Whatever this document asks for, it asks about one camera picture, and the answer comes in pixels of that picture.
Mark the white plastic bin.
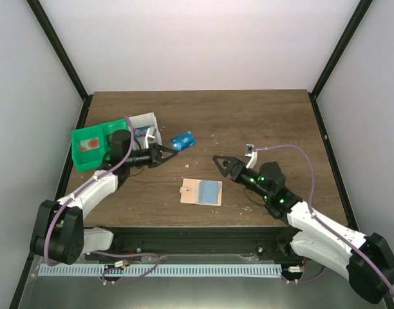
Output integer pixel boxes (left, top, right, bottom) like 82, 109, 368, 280
129, 113, 162, 148

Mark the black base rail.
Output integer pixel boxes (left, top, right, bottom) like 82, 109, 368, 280
84, 226, 373, 263

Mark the green plastic bin middle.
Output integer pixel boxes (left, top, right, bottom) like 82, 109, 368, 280
100, 118, 130, 139

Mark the blue vip card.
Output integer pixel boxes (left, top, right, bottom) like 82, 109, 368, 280
171, 131, 196, 151

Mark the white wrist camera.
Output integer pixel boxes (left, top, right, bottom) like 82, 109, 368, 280
245, 144, 258, 169
144, 126, 156, 149

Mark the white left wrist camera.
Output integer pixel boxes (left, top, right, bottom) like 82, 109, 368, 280
144, 126, 156, 149

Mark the black frame post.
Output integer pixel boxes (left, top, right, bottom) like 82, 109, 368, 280
308, 0, 375, 97
25, 0, 89, 100

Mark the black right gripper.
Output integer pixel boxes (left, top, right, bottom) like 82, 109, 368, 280
212, 156, 270, 200

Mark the green plastic bin left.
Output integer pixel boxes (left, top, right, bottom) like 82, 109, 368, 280
71, 125, 106, 172

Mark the light blue slotted cable duct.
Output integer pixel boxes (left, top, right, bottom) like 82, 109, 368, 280
38, 264, 282, 278

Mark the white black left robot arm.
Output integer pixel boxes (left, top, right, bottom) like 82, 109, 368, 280
30, 129, 178, 265

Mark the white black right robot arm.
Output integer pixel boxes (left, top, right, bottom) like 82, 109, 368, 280
212, 155, 394, 304

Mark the blue credit card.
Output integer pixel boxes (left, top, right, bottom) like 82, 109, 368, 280
135, 126, 150, 137

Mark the white red card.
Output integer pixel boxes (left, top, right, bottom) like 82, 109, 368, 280
80, 137, 100, 152

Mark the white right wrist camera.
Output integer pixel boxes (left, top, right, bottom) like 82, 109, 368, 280
245, 144, 258, 169

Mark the black frame post right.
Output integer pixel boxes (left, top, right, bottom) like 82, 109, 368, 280
308, 0, 375, 97

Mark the green plastic bin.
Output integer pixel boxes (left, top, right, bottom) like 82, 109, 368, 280
71, 125, 106, 172
100, 118, 130, 139

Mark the black frame post left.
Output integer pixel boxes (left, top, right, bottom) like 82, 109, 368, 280
25, 0, 89, 100

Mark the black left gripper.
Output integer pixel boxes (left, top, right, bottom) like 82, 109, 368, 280
126, 143, 178, 168

